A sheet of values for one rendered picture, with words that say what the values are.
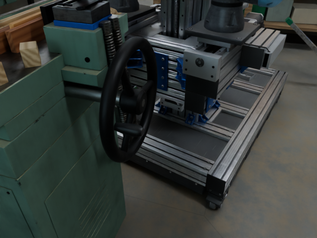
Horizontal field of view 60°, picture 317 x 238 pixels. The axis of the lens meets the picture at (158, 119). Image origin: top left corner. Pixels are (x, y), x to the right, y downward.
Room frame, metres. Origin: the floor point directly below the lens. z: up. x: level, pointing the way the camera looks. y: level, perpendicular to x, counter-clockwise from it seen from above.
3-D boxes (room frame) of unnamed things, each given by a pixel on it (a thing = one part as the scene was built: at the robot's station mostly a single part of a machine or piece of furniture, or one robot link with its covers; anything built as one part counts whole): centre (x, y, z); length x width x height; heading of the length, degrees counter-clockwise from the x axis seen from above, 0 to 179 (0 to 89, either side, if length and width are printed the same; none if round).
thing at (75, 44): (0.66, 0.17, 0.91); 0.15 x 0.14 x 0.09; 161
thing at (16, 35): (0.70, 0.31, 0.92); 0.19 x 0.02 x 0.05; 161
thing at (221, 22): (1.07, -0.25, 0.87); 0.15 x 0.15 x 0.10
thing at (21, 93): (0.69, 0.25, 0.87); 0.61 x 0.30 x 0.06; 161
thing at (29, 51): (0.55, 0.27, 0.92); 0.04 x 0.03 x 0.04; 21
